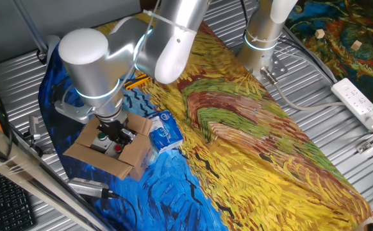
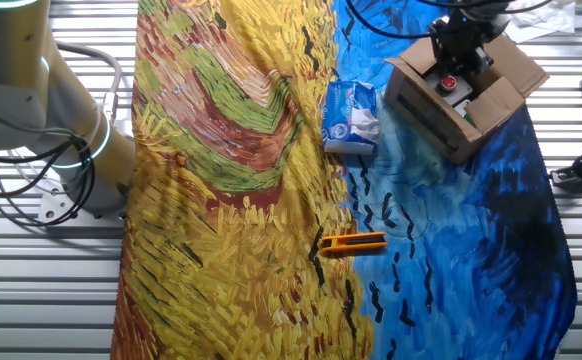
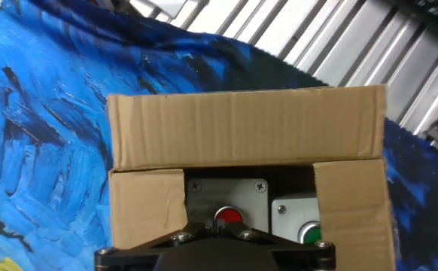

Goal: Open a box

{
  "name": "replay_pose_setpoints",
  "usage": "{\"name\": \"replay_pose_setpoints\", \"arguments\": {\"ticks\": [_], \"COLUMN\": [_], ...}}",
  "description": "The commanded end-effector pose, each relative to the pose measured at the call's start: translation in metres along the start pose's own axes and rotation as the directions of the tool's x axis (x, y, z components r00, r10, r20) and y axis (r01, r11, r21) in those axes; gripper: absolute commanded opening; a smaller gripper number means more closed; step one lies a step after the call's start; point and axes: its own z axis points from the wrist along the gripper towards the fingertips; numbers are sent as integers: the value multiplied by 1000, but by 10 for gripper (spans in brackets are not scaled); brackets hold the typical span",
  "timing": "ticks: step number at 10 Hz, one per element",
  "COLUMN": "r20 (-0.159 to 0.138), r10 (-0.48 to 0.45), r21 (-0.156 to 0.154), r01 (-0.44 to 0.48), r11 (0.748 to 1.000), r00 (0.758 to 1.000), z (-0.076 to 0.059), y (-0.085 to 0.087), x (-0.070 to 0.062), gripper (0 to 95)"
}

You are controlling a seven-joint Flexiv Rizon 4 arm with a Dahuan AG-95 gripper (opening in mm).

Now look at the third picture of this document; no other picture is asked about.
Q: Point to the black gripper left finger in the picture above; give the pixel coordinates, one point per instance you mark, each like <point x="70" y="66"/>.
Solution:
<point x="147" y="246"/>

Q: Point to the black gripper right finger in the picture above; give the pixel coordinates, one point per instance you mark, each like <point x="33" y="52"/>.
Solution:
<point x="290" y="246"/>

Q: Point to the grey box with red button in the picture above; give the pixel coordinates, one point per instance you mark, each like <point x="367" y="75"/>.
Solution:
<point x="226" y="195"/>

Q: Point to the yellow and blue painted cloth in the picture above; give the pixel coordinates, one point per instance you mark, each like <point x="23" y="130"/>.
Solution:
<point x="53" y="131"/>

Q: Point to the white box with green button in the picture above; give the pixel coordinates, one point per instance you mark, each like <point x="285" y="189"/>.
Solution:
<point x="294" y="214"/>

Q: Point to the brown cardboard box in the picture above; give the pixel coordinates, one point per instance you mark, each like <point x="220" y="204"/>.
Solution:
<point x="241" y="128"/>

